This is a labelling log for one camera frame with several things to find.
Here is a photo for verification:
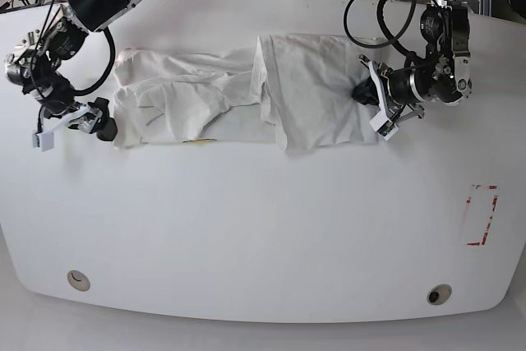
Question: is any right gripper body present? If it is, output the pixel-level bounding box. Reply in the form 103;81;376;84
4;4;109;150

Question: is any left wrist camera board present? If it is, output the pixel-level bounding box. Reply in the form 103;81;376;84
370;113;399;141

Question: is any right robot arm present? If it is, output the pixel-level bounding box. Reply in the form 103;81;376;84
4;0;142;151

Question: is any right table grommet hole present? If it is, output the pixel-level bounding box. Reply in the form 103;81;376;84
427;284;452;306

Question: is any white printed T-shirt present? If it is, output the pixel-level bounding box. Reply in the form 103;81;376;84
114;34;377;153

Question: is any left table grommet hole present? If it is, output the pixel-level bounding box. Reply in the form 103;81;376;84
67;270;90;292

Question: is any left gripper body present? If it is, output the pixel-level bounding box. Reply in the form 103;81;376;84
359;0;472;126

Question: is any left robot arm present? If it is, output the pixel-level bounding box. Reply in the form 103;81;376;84
352;0;473;140

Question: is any red tape rectangle marking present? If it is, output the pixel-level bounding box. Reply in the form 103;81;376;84
460;184;499;247

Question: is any table grommet hole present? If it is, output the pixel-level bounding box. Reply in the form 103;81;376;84
427;284;452;306
67;270;90;292

